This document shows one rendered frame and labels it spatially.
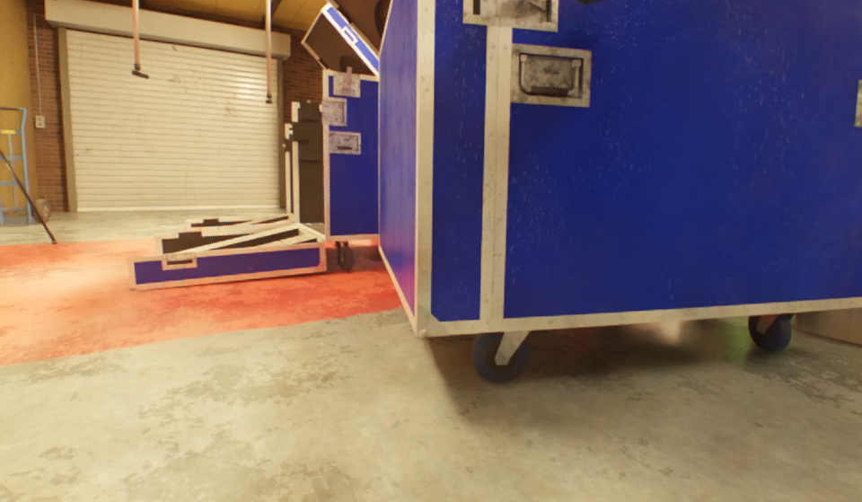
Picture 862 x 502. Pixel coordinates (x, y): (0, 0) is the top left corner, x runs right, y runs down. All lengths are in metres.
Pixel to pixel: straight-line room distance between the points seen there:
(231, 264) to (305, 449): 1.33
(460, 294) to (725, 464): 0.50
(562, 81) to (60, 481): 1.03
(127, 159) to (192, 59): 1.88
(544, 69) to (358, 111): 1.39
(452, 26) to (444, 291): 0.46
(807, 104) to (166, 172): 7.66
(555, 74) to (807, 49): 0.58
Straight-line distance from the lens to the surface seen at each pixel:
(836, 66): 1.28
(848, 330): 1.72
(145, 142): 7.92
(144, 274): 2.03
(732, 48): 1.07
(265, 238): 2.61
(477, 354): 0.96
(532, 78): 0.83
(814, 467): 0.96
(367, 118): 2.12
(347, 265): 2.14
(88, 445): 0.95
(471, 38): 0.79
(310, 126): 2.93
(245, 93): 8.11
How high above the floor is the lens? 0.43
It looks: 6 degrees down
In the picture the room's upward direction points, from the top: 1 degrees clockwise
